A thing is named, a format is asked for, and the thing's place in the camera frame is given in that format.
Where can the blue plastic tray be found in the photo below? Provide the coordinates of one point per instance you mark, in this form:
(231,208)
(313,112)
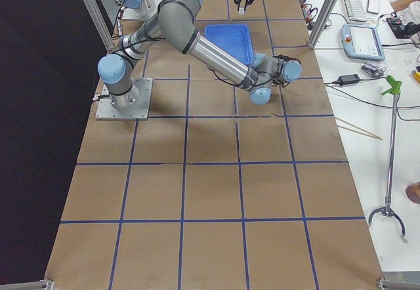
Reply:
(235,39)

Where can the white keyboard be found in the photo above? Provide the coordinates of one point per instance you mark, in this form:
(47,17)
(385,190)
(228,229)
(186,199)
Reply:
(355,11)

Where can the blue teach pendant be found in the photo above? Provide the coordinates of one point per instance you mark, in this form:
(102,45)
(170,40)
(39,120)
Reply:
(361,42)

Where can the black power adapter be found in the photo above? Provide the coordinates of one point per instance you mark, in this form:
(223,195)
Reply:
(348,79)

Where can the wooden chopstick pair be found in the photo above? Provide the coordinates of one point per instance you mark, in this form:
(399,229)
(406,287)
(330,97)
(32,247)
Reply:
(341,123)

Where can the brown paper table cover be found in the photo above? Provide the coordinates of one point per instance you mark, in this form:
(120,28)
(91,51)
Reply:
(212,191)

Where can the aluminium frame post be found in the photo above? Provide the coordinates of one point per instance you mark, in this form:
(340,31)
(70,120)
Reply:
(320,24)

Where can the green handled reacher grabber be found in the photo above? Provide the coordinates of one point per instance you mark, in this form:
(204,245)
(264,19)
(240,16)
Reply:
(386,209)

